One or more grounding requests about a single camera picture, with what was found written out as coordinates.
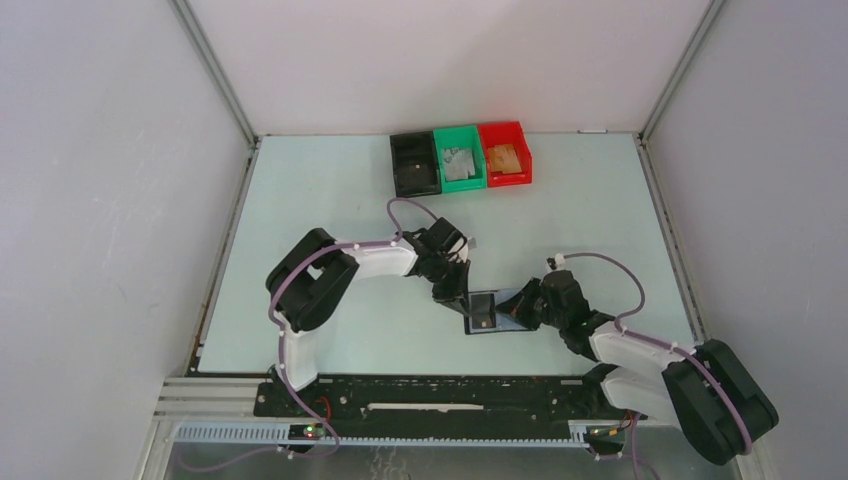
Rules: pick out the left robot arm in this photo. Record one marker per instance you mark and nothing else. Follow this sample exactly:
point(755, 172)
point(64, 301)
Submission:
point(308, 284)

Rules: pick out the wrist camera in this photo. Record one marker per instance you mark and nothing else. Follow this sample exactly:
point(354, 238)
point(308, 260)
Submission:
point(443, 238)
point(556, 263)

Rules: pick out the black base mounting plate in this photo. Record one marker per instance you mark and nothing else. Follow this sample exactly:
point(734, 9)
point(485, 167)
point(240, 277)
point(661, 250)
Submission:
point(416, 407)

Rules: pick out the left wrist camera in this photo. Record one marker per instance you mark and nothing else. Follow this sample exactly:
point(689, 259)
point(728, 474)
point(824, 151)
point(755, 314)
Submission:
point(443, 238)

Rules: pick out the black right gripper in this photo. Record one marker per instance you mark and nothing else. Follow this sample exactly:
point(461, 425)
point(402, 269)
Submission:
point(543, 287)

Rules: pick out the red storage bin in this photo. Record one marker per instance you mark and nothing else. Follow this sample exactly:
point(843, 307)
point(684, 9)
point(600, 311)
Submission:
point(501, 133)

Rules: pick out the aluminium frame rail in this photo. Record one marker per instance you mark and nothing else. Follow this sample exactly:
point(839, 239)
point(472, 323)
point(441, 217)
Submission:
point(222, 409)

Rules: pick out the orange cards in red bin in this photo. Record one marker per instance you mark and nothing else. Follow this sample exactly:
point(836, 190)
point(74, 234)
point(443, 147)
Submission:
point(504, 160)

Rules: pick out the green storage bin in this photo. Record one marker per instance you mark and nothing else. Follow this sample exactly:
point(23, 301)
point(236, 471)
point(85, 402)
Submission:
point(461, 137)

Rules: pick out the card in black bin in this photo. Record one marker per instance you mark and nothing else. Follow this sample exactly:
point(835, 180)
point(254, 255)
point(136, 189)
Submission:
point(417, 175)

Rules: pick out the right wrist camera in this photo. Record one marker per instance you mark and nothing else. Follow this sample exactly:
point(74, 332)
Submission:
point(556, 263)

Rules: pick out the black leather card holder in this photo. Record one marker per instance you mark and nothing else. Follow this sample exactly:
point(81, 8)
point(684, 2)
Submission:
point(484, 318)

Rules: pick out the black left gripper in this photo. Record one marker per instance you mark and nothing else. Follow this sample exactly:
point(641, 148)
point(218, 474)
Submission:
point(456, 296)

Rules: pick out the black storage bin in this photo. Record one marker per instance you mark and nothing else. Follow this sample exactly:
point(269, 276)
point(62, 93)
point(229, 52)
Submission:
point(411, 147)

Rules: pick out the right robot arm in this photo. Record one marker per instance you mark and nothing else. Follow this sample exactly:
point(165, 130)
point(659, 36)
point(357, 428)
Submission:
point(703, 390)

